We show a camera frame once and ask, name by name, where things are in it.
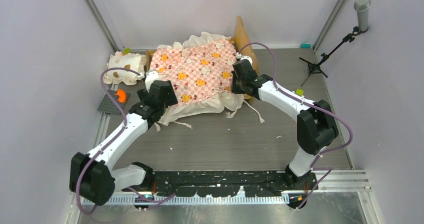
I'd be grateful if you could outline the wooden pet bed frame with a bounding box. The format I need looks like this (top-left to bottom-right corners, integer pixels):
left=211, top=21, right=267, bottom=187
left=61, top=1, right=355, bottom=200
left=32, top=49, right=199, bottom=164
left=148, top=16, right=258, bottom=100

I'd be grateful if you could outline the white tie string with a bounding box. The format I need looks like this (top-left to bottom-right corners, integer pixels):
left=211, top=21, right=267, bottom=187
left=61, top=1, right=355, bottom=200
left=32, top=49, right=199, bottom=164
left=225, top=100, right=266, bottom=124
left=153, top=120, right=194, bottom=132

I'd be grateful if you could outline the pink checkered duck mattress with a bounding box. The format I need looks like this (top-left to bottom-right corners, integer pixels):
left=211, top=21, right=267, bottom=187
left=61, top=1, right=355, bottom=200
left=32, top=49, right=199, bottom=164
left=149, top=32, right=244, bottom=126

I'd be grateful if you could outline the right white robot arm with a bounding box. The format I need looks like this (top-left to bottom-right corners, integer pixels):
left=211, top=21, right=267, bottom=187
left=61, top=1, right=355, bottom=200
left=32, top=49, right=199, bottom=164
left=232, top=58, right=339, bottom=189

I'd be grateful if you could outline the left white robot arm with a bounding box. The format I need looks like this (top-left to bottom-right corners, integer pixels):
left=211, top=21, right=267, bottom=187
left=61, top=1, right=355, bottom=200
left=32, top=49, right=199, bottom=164
left=69, top=80, right=178, bottom=206

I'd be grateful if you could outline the white ruffled pillow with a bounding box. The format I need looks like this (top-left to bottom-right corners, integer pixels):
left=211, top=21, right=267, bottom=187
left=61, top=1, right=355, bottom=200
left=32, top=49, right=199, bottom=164
left=103, top=51, right=147, bottom=86

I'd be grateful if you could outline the orange curved toy block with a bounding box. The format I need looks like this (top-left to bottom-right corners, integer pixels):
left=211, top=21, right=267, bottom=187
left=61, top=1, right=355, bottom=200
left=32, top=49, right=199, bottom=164
left=115, top=89, right=128, bottom=104

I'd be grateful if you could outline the grey building baseplate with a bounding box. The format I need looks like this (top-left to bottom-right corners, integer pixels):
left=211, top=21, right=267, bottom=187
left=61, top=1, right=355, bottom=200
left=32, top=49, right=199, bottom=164
left=97, top=90, right=130, bottom=115

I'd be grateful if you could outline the red toy block car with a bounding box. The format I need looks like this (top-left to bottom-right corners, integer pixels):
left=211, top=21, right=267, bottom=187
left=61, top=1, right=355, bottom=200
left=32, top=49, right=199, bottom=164
left=294, top=88, right=304, bottom=96

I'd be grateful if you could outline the teal small block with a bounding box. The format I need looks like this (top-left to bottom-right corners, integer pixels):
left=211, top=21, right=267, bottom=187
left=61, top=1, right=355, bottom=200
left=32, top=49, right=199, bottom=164
left=300, top=43, right=312, bottom=49

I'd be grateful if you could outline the black microphone stand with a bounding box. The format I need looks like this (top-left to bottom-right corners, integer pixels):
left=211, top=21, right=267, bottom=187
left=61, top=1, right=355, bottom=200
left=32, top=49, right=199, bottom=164
left=299, top=26, right=368, bottom=87

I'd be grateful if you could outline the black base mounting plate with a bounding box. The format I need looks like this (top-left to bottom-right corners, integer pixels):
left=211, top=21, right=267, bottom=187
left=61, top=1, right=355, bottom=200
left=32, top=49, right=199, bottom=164
left=133, top=171, right=317, bottom=198

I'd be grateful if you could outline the grey microphone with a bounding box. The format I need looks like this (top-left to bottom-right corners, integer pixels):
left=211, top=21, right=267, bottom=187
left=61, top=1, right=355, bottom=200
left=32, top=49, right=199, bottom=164
left=353, top=0, right=371, bottom=32

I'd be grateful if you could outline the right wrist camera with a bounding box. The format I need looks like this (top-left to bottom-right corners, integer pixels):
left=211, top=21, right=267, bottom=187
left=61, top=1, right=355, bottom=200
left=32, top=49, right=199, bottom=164
left=235, top=52, right=253, bottom=66

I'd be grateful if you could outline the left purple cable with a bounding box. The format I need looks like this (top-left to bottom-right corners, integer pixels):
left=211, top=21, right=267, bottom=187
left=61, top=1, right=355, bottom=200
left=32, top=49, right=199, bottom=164
left=75, top=67, right=176, bottom=215

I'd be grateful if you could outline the purple cable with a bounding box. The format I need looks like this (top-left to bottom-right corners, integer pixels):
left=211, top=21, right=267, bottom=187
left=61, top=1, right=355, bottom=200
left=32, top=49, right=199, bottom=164
left=75, top=67, right=176, bottom=215
left=236, top=42, right=354, bottom=211

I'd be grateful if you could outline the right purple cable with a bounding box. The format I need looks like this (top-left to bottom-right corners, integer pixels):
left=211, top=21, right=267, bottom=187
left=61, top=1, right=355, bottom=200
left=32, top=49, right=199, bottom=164
left=236, top=42, right=354, bottom=211

